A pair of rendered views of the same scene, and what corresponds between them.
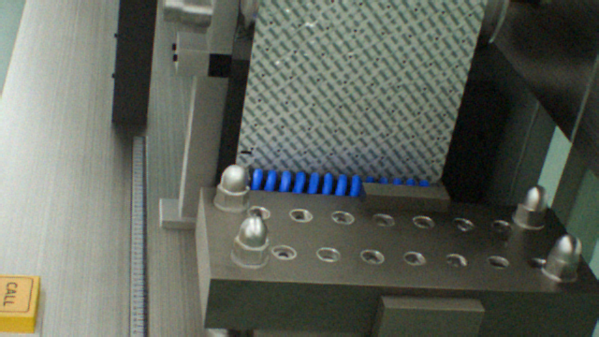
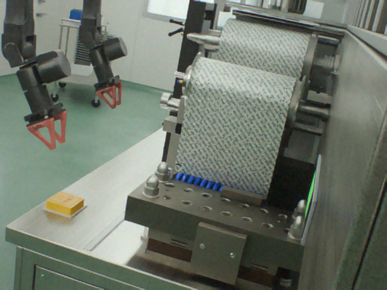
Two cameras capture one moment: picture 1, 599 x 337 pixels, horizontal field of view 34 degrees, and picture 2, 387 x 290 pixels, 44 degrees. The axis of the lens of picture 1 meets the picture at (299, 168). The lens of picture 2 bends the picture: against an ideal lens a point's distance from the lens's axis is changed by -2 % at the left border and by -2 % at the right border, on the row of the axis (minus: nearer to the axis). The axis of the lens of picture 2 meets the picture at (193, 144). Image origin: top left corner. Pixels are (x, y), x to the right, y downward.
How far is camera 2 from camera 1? 48 cm
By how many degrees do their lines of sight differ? 27
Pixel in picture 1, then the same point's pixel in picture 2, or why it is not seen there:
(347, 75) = (224, 134)
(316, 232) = (188, 196)
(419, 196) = (247, 194)
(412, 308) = (210, 228)
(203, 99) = (173, 144)
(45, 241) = (100, 194)
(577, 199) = not seen: hidden behind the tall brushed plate
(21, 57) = (141, 144)
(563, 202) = not seen: hidden behind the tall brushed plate
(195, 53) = (170, 122)
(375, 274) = (201, 212)
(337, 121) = (219, 156)
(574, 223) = not seen: hidden behind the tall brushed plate
